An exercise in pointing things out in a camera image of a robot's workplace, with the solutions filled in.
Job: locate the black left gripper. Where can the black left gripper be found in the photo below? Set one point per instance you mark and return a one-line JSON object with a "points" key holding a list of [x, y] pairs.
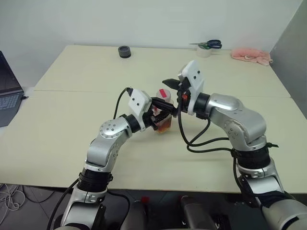
{"points": [[150, 118]]}

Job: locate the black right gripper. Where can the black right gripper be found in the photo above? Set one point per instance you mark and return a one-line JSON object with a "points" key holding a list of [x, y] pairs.
{"points": [[183, 91]]}

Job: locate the bottle cap with red tape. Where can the bottle cap with red tape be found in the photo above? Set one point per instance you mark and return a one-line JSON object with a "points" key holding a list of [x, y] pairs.
{"points": [[163, 93]]}

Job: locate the clear bottle with red drink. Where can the clear bottle with red drink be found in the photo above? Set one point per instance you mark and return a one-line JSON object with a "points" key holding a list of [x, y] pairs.
{"points": [[165, 125]]}

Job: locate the white tape roll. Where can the white tape roll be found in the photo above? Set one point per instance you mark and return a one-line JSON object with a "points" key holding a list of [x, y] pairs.
{"points": [[204, 53]]}

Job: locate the black round lid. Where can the black round lid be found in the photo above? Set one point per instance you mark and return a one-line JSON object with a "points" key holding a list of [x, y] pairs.
{"points": [[124, 51]]}

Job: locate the pink cloth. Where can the pink cloth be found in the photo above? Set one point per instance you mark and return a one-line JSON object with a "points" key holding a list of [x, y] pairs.
{"points": [[251, 55]]}

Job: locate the dark rounded shape red mark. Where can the dark rounded shape red mark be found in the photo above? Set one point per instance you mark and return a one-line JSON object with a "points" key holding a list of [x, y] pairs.
{"points": [[139, 215]]}

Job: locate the dark grey rounded shape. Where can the dark grey rounded shape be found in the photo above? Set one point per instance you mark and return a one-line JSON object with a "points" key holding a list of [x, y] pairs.
{"points": [[194, 215]]}

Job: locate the dark grey laptop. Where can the dark grey laptop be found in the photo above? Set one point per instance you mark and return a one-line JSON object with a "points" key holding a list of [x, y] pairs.
{"points": [[8, 95]]}

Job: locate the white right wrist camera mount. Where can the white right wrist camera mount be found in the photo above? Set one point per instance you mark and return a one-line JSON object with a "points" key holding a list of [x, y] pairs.
{"points": [[195, 79]]}

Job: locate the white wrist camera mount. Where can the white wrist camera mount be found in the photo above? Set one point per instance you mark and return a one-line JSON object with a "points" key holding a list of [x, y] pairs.
{"points": [[195, 79], [138, 101]]}

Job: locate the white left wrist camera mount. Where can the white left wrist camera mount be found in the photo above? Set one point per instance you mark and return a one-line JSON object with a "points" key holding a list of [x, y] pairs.
{"points": [[138, 101]]}

